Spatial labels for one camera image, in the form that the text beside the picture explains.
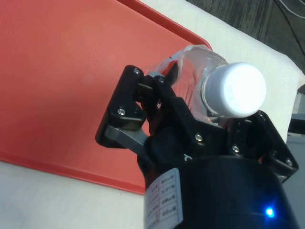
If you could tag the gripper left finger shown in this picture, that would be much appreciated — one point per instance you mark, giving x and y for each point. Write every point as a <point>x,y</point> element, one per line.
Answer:
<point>176,119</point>

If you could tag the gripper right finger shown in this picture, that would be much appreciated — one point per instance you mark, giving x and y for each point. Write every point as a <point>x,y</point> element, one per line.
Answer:
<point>264,140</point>

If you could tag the clear plastic bottle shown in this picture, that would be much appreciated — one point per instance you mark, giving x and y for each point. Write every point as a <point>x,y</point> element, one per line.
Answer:
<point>238,88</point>

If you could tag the red tray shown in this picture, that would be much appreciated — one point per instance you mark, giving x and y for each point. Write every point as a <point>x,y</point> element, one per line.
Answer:
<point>59,71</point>

